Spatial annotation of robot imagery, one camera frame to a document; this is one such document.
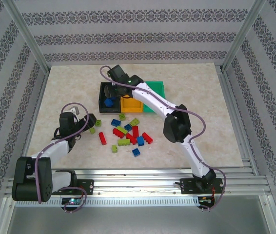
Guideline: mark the yellow plastic bin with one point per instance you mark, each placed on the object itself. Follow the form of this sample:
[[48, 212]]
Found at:
[[130, 104]]

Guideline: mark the black plastic bin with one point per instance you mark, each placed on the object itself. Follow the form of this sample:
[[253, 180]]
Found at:
[[102, 108]]

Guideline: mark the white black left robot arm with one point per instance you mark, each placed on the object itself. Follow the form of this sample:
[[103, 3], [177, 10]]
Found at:
[[55, 150]]

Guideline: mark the aluminium frame post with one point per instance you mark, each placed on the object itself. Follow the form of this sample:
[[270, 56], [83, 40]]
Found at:
[[27, 36], [241, 36]]

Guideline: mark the aluminium side rail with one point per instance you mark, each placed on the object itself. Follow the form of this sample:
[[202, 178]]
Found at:
[[32, 122], [236, 122]]

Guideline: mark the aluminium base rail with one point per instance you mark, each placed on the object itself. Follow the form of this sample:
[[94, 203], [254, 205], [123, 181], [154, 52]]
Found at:
[[140, 182]]

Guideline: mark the small lime green lego brick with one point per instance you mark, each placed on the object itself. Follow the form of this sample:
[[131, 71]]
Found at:
[[134, 121], [114, 149], [98, 123], [122, 116], [92, 130]]

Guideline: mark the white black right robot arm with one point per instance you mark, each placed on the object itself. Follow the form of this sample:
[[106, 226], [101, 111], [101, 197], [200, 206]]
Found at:
[[152, 100]]

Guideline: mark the grey metal base panel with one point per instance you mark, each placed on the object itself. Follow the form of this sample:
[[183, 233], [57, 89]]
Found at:
[[138, 219]]

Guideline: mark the long lime green lego brick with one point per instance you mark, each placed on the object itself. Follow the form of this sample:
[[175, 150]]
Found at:
[[124, 142], [122, 129]]

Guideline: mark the green plastic bin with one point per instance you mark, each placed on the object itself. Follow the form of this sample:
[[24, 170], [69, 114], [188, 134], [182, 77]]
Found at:
[[156, 87]]

